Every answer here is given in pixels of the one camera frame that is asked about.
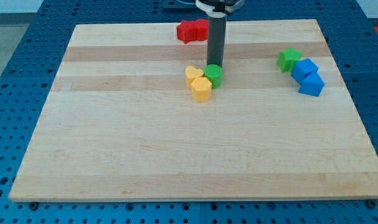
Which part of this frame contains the green circle block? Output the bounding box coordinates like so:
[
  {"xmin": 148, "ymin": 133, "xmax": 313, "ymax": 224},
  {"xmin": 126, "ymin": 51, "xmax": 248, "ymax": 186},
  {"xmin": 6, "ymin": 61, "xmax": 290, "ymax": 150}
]
[{"xmin": 204, "ymin": 64, "xmax": 222, "ymax": 89}]

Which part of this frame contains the red circle block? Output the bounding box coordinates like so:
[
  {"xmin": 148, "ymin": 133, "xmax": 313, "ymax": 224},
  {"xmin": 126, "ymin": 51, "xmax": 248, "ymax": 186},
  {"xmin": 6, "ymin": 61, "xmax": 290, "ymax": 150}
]
[{"xmin": 194, "ymin": 19, "xmax": 209, "ymax": 41}]

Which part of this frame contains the yellow hexagon block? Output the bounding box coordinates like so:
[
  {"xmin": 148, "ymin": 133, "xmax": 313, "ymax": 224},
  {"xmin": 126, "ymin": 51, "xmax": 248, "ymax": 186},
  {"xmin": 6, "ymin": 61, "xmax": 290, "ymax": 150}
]
[{"xmin": 191, "ymin": 77, "xmax": 212, "ymax": 102}]

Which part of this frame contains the yellow heart block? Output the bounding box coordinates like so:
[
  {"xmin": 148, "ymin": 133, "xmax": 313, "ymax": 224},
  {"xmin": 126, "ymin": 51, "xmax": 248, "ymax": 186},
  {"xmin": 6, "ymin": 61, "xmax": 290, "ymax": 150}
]
[{"xmin": 185, "ymin": 65, "xmax": 204, "ymax": 89}]

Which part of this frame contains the wooden board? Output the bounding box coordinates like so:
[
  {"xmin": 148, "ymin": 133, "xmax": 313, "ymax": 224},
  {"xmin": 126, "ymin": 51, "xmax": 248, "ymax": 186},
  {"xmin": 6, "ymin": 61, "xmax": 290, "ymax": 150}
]
[{"xmin": 9, "ymin": 19, "xmax": 378, "ymax": 202}]

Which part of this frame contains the red star block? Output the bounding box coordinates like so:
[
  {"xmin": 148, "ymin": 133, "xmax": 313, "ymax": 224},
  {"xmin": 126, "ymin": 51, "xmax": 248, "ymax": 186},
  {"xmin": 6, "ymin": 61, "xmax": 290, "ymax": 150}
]
[{"xmin": 176, "ymin": 20, "xmax": 197, "ymax": 44}]

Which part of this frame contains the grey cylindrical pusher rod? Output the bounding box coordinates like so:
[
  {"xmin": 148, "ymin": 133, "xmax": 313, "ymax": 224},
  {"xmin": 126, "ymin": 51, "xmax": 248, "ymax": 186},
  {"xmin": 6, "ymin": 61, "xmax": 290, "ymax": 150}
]
[{"xmin": 207, "ymin": 15, "xmax": 227, "ymax": 67}]

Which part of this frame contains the green star block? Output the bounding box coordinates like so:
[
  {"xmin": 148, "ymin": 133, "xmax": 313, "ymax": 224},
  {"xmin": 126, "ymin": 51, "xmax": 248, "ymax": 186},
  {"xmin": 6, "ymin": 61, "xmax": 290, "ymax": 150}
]
[{"xmin": 276, "ymin": 47, "xmax": 303, "ymax": 72}]

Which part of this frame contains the blue cube block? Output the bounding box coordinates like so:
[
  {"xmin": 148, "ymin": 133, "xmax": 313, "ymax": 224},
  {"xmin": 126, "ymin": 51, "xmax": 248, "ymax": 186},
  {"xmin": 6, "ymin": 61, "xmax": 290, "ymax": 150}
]
[{"xmin": 291, "ymin": 58, "xmax": 318, "ymax": 85}]

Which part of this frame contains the blue pentagon block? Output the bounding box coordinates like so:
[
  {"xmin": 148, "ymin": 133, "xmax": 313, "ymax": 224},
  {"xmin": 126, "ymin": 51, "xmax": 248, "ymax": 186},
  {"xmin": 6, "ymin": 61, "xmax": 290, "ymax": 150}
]
[{"xmin": 298, "ymin": 72, "xmax": 324, "ymax": 96}]

